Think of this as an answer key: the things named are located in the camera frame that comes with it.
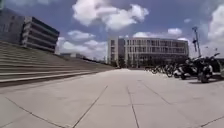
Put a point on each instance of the row of bicycles and scooters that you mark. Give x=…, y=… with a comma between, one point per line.
x=186, y=68

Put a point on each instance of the wide concrete steps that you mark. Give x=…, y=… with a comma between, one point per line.
x=33, y=66

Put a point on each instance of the dark layered building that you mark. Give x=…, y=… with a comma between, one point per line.
x=36, y=35

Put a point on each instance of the lamp pole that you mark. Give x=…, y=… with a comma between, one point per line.
x=196, y=43

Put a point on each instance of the grey concrete slab pavement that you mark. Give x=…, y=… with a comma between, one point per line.
x=116, y=96

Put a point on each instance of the pale building with windows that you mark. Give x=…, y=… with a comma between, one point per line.
x=150, y=48

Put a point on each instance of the row of small trees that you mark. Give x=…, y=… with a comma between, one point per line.
x=121, y=62

